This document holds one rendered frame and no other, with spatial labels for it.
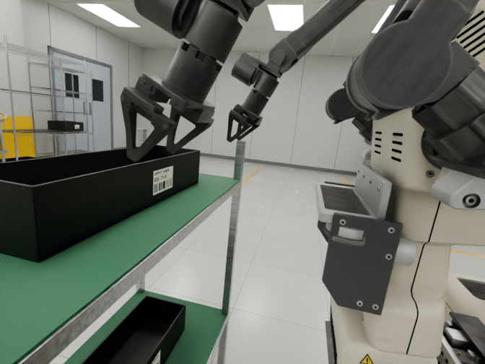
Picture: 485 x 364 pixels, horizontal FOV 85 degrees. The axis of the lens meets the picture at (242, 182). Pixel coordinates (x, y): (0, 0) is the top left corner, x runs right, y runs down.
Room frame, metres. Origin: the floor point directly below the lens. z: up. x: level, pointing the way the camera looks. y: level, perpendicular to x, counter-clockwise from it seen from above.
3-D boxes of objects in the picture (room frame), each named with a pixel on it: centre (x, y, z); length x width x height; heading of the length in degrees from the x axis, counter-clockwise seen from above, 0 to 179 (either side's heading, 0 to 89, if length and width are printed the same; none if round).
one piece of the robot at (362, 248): (0.51, -0.23, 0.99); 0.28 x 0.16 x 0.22; 168
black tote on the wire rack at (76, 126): (4.36, 2.94, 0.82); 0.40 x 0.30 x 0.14; 174
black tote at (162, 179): (0.63, 0.30, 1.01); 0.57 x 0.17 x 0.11; 168
